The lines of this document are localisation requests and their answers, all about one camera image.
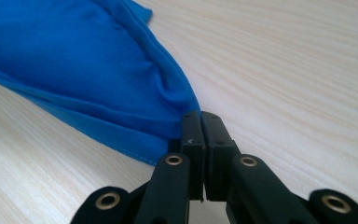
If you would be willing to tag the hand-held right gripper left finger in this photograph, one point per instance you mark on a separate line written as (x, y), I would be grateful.
(195, 149)

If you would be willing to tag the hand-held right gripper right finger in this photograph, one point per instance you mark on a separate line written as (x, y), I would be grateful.
(217, 149)

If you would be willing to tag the blue t-shirt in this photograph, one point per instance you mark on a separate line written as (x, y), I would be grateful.
(74, 62)

